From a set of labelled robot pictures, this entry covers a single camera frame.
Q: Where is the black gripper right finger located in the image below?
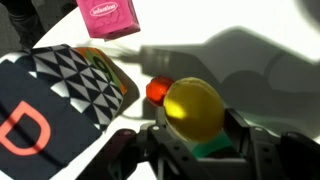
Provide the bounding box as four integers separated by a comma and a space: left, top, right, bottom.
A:
223, 108, 284, 180

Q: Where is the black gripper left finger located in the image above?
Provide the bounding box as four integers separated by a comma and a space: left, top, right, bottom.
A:
108, 123, 201, 180

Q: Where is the yellow lemon toy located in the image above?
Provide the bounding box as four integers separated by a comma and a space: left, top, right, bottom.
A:
162, 77, 226, 144

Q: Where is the small red tomato toy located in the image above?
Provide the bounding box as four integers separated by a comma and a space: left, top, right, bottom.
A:
145, 75, 176, 108

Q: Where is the orange soft cloth block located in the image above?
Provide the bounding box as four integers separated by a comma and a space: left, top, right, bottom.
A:
74, 46, 129, 96

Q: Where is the black soft cube letter D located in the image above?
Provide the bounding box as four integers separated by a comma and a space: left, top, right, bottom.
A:
0, 43, 125, 180

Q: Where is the pink soft cube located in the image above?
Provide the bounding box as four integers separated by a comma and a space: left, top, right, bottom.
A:
75, 0, 142, 41

